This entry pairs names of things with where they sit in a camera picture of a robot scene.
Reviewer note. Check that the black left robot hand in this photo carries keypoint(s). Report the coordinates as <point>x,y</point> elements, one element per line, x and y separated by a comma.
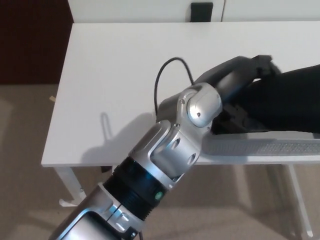
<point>232,72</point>

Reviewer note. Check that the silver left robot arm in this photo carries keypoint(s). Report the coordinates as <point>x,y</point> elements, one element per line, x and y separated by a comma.
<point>172,140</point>

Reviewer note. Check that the black wall bracket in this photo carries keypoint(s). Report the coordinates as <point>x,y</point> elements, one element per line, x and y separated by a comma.
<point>201,11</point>

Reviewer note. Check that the beige tape scrap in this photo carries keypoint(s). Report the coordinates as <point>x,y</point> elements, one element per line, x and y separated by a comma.
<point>52,98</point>

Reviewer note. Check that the dark red door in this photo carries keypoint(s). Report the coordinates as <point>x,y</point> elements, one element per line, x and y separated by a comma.
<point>32,40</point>

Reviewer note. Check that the white perforated small container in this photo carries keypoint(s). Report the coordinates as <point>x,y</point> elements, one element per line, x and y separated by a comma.
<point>262,147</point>

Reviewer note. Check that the white cabinet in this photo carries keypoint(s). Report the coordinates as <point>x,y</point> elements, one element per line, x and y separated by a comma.
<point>262,10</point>

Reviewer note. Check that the white table leg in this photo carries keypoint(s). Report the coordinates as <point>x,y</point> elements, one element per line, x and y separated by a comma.
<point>68,182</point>
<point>300,197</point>

